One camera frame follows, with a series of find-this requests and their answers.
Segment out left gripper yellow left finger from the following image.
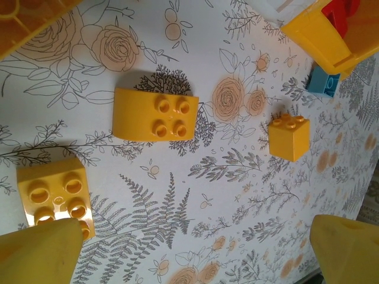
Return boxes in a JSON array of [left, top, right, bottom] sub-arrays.
[[0, 218, 83, 284]]

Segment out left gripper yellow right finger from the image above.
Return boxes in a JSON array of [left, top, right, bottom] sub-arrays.
[[309, 215, 379, 284]]

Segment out yellow tall four-stud lego brick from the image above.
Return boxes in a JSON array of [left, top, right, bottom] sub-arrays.
[[268, 114, 311, 163]]

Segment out yellow curved four-stud lego brick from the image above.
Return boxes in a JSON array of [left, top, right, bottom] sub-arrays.
[[111, 87, 200, 142]]

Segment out blue eight-stud lego brick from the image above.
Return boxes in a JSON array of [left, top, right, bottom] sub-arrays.
[[306, 65, 341, 99]]

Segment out yellow tray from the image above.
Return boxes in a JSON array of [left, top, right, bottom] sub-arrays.
[[0, 0, 78, 62]]

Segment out red lego brick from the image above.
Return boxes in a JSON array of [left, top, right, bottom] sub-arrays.
[[321, 0, 361, 41]]

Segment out yellow six-stud lego brick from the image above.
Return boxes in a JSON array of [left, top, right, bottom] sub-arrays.
[[16, 156, 96, 241]]

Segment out floral patterned tablecloth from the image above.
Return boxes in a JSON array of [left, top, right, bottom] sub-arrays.
[[0, 0, 379, 284]]

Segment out yellow plastic bin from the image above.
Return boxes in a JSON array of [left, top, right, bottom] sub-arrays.
[[280, 0, 379, 82]]

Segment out white plastic bin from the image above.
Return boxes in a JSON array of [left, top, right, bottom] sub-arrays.
[[268, 0, 323, 24]]

